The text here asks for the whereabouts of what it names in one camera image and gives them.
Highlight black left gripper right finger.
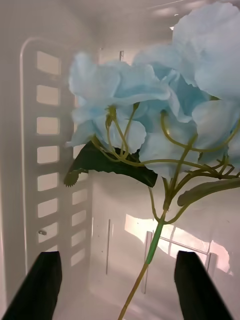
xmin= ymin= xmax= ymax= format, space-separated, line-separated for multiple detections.
xmin=174 ymin=250 xmax=235 ymax=320

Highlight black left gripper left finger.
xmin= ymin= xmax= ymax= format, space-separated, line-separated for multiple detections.
xmin=1 ymin=250 xmax=63 ymax=320

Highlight pale blue artificial flower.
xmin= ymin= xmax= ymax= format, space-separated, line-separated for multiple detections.
xmin=63 ymin=1 xmax=240 ymax=320

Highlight shallow white slotted box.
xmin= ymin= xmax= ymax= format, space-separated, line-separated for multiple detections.
xmin=0 ymin=0 xmax=240 ymax=320

